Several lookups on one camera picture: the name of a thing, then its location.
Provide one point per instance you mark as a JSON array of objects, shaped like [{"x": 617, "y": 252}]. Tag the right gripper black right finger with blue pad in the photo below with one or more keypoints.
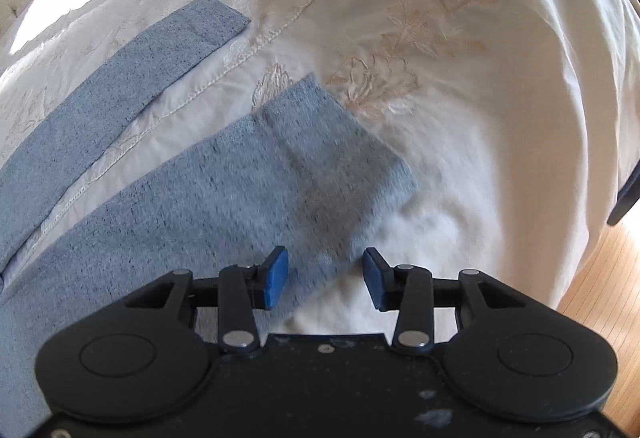
[{"x": 407, "y": 289}]

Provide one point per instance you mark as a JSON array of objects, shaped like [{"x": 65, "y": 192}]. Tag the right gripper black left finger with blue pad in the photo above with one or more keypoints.
[{"x": 241, "y": 291}]

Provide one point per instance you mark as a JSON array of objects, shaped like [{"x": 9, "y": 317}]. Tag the grey-blue speckled pants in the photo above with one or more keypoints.
[{"x": 299, "y": 172}]

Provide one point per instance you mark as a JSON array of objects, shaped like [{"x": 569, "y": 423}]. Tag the cream embroidered bedspread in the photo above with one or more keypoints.
[{"x": 519, "y": 118}]

